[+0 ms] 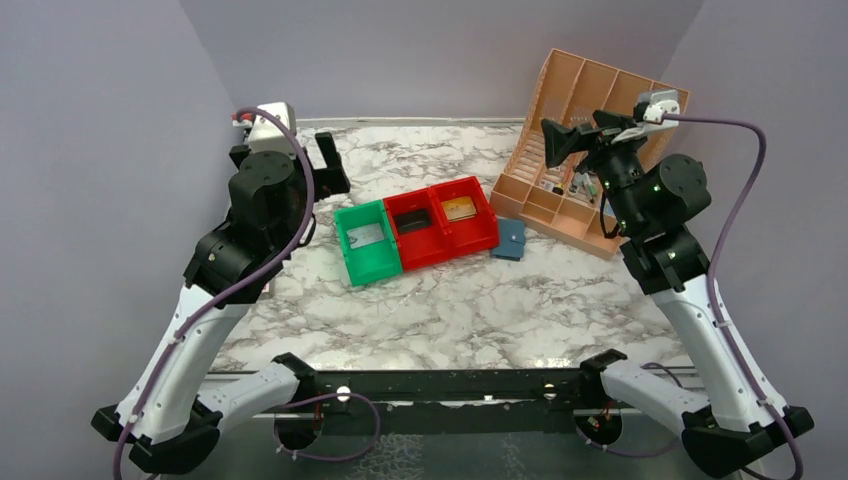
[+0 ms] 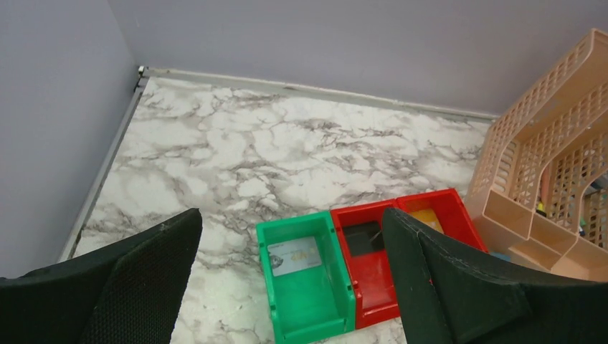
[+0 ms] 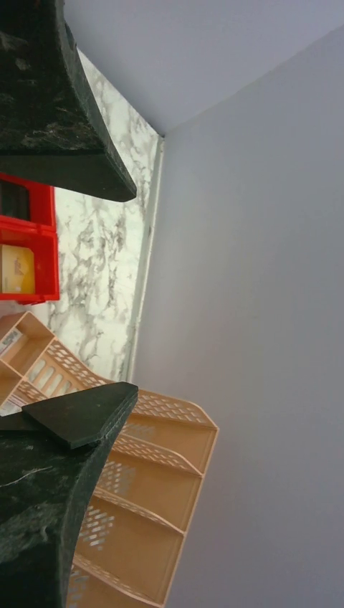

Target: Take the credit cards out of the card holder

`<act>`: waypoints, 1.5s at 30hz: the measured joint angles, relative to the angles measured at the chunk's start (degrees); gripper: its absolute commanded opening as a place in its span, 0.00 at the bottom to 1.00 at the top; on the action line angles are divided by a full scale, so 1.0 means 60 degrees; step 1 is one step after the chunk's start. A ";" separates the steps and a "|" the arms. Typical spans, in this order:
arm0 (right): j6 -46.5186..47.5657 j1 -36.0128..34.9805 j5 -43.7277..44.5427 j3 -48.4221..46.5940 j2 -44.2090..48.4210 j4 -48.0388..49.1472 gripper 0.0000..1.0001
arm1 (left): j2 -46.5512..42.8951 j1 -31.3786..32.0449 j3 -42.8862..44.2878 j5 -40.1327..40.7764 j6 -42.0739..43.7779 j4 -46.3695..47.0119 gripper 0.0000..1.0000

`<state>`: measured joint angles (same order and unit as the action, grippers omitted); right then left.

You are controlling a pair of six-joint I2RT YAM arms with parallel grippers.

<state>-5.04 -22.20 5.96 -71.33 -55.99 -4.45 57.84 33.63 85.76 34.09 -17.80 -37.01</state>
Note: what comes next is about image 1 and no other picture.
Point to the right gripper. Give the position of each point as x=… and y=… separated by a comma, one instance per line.
x=562, y=141

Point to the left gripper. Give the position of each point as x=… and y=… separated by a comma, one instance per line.
x=330, y=180

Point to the blue leather card holder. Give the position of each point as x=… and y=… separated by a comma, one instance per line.
x=512, y=240

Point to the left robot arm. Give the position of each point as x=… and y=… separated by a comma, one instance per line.
x=169, y=424

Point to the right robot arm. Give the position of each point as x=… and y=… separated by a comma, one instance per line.
x=740, y=418

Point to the silver card in bin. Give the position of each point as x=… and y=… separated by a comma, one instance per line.
x=365, y=235

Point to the gold card in bin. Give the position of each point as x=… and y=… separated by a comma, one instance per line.
x=458, y=209

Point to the black card in bin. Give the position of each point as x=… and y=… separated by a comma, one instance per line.
x=412, y=221

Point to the small items in organizer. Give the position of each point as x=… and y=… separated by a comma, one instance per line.
x=564, y=181

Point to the peach desk organizer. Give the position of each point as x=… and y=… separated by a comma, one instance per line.
x=569, y=90

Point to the green plastic bin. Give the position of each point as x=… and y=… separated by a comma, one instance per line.
x=371, y=263

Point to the right red plastic bin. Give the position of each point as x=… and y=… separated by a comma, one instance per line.
x=471, y=225

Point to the red plastic bin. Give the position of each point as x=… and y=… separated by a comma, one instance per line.
x=422, y=248
x=471, y=225

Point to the middle red plastic bin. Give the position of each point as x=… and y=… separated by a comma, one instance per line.
x=422, y=248

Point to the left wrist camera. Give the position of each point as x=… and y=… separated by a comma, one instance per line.
x=261, y=135

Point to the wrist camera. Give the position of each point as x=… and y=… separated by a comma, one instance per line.
x=261, y=135
x=652, y=114

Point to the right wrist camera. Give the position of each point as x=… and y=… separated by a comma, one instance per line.
x=652, y=114

